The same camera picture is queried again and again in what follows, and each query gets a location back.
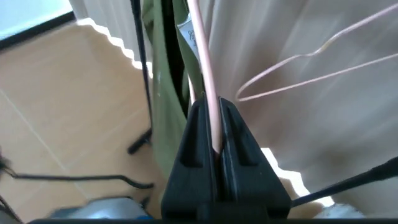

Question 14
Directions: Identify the black clothes rack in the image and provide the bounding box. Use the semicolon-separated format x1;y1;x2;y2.
127;0;398;208

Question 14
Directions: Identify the beige curtain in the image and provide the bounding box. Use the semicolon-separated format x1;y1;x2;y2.
68;0;398;216

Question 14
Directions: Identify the green long-sleeved shirt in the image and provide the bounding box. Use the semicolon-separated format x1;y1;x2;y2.
141;0;206;182

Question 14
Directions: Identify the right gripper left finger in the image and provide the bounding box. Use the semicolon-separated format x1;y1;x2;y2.
160;94;219;219

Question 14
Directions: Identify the black cable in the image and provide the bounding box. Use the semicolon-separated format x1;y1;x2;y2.
0;149;155;224

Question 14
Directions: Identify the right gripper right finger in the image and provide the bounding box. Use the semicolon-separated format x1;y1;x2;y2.
217;96;292;219

